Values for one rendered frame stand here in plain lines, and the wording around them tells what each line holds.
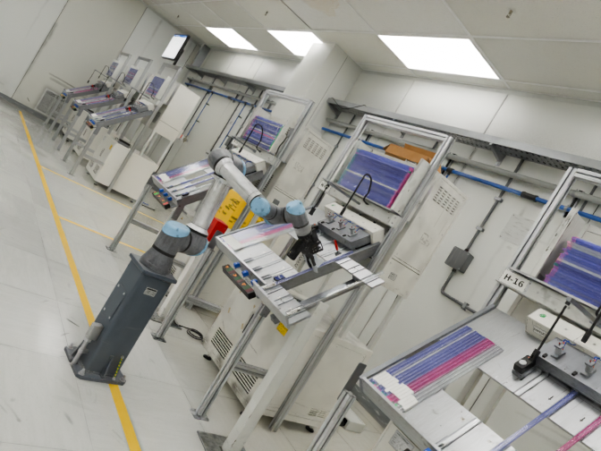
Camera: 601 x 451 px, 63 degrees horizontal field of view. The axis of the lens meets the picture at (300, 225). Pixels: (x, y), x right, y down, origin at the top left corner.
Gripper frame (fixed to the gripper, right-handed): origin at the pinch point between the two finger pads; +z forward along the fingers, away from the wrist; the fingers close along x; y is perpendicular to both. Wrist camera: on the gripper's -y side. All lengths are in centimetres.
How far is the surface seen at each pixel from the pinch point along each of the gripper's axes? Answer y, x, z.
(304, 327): -18.2, -16.4, 13.4
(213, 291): -31, 164, 85
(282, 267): -5.2, 30.1, 10.3
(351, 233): 37.9, 26.8, 11.7
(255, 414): -55, -17, 41
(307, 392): -22, 19, 86
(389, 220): 58, 19, 11
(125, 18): 117, 898, -105
